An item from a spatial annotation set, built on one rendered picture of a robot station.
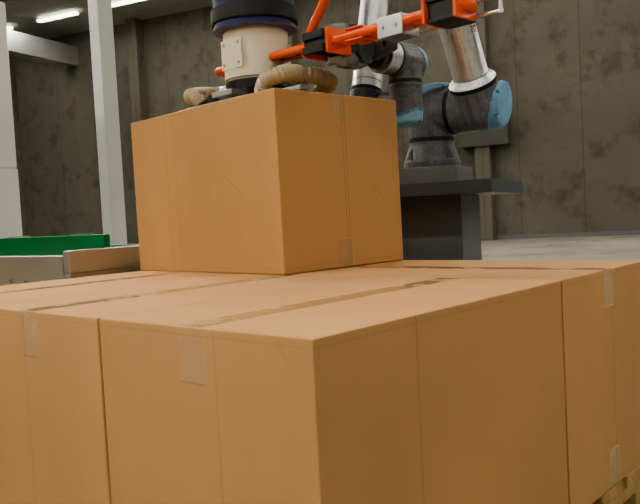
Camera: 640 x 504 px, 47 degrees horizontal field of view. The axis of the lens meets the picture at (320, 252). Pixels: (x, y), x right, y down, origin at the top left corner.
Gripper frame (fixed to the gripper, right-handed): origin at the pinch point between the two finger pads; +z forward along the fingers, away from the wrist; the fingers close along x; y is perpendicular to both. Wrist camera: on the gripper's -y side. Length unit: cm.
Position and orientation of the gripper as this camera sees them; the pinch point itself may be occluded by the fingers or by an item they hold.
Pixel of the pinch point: (334, 42)
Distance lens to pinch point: 180.6
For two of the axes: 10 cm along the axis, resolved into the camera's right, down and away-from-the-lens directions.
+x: -0.5, -10.0, -0.5
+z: -6.6, 0.7, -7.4
